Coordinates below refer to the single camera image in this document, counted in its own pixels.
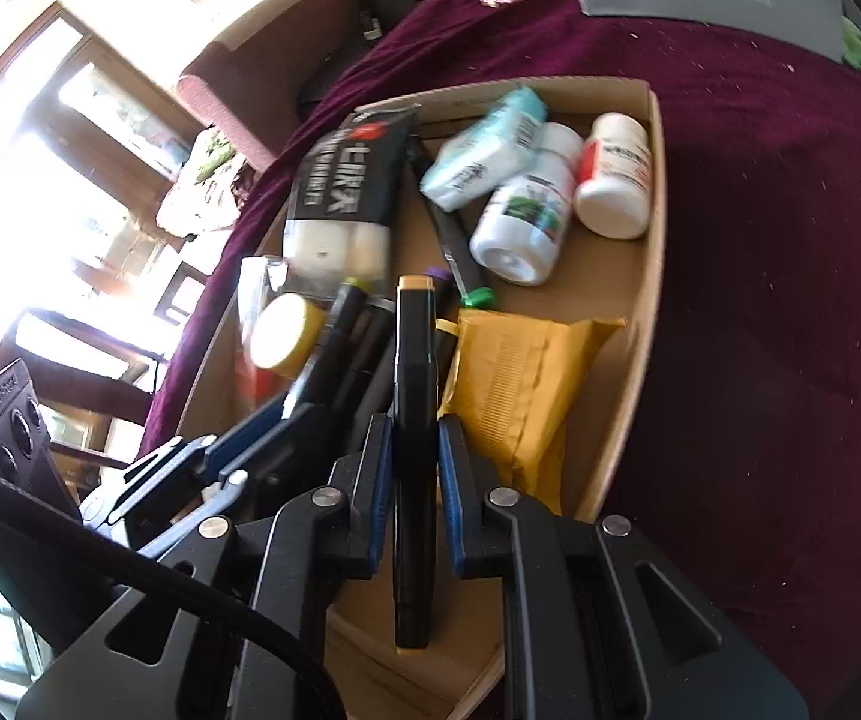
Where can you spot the maroon armchair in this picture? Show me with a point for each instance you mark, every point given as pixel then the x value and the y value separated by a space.
pixel 246 81

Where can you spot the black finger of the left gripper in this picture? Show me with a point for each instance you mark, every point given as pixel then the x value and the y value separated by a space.
pixel 249 471

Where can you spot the yellow foil snack packet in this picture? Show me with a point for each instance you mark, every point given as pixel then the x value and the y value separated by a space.
pixel 512 382

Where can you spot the brown cardboard box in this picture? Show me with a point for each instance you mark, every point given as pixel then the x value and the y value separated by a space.
pixel 594 279

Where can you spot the black snack pouch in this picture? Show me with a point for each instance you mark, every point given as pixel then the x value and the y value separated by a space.
pixel 343 203

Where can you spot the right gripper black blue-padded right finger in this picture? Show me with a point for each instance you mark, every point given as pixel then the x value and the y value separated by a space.
pixel 597 623

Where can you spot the black marker purple cap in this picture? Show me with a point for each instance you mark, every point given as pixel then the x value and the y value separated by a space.
pixel 378 396

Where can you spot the purple velvet bedspread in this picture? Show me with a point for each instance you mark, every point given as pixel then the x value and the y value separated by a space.
pixel 744 462

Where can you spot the green cloth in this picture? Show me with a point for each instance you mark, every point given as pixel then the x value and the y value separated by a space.
pixel 851 43

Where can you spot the white bottle red label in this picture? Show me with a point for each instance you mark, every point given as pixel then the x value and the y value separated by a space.
pixel 613 196

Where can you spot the black marker yellow tip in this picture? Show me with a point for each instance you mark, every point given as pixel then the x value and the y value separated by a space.
pixel 315 383

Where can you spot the clear pack red item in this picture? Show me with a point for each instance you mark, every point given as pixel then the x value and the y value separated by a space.
pixel 262 280

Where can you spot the yellow round cream jar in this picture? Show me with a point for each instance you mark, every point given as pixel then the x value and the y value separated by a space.
pixel 285 334

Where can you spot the black marker orange cap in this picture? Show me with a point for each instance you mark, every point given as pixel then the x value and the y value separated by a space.
pixel 414 453

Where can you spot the black marker green cap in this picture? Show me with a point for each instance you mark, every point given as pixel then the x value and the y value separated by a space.
pixel 449 232

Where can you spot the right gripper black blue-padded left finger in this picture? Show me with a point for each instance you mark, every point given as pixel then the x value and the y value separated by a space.
pixel 231 622

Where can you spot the teal tissue pack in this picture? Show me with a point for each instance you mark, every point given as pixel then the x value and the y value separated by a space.
pixel 473 163

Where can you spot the white bottle green label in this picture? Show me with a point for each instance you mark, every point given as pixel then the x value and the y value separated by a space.
pixel 521 230

